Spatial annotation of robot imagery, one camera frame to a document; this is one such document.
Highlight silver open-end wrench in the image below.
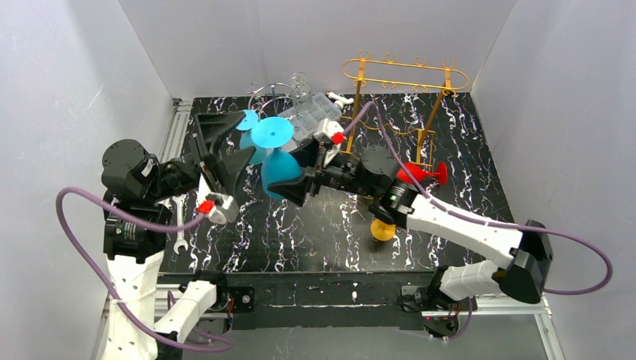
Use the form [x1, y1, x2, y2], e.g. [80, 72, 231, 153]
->
[172, 194, 189, 255]

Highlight white small tool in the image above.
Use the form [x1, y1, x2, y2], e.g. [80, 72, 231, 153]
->
[326, 91, 355, 110]

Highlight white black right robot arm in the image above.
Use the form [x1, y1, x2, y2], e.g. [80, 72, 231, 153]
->
[262, 141, 553, 304]

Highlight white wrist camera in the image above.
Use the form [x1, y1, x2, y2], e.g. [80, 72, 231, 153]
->
[313, 118, 346, 167]
[196, 191, 239, 225]

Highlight blue plastic goblet back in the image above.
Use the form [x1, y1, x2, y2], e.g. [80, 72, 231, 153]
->
[251, 117, 302, 200]

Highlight clear glass wine glass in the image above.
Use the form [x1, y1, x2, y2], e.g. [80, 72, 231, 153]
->
[289, 72, 313, 112]

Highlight gold wire glass rack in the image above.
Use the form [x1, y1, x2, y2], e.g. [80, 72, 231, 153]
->
[341, 51, 471, 170]

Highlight orange plastic goblet near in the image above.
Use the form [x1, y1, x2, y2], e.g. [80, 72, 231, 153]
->
[370, 219, 397, 242]

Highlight clear plastic parts box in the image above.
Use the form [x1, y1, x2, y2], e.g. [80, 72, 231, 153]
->
[279, 93, 342, 145]

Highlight red plastic goblet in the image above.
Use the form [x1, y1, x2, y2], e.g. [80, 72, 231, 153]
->
[396, 162, 448, 185]

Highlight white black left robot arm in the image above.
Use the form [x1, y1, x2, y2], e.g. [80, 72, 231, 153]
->
[101, 111, 256, 359]

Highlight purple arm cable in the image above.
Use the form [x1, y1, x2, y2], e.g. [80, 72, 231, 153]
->
[343, 100, 614, 341]
[55, 187, 235, 354]

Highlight blue plastic goblet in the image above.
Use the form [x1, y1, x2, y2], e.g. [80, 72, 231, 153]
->
[251, 117, 302, 200]
[235, 109, 267, 165]

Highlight chrome spiral glass rack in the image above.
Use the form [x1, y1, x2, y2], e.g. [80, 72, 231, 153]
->
[245, 82, 300, 120]

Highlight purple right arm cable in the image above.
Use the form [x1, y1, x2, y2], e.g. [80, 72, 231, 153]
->
[343, 100, 614, 341]

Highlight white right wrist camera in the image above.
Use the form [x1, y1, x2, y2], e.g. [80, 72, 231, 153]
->
[313, 118, 346, 167]

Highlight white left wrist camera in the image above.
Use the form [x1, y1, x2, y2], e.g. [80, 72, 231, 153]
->
[196, 191, 239, 225]

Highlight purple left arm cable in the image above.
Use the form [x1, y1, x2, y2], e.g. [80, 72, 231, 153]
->
[55, 187, 235, 354]

